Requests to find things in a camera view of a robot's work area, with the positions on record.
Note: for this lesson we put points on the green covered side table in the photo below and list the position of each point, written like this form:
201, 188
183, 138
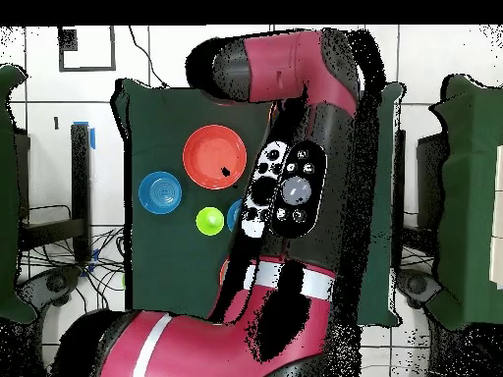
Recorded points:
8, 196
467, 196

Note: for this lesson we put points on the red plastic bowl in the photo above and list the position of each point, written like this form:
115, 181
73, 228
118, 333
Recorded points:
224, 271
210, 157

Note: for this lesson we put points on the black office chair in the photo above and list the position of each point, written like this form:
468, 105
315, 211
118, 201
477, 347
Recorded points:
416, 284
51, 284

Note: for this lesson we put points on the dark green tablecloth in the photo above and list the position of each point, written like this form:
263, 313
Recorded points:
165, 255

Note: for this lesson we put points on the small blue plastic bowl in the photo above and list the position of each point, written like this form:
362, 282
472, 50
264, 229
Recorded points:
234, 216
160, 192

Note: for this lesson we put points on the white boxes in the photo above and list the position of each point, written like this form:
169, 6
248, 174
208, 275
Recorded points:
498, 235

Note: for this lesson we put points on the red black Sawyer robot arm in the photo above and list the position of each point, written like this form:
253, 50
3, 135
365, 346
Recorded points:
275, 70

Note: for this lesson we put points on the green plastic cup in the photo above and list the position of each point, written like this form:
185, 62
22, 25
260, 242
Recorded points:
210, 221

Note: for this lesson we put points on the black metal stand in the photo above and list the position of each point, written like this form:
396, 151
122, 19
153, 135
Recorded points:
80, 176

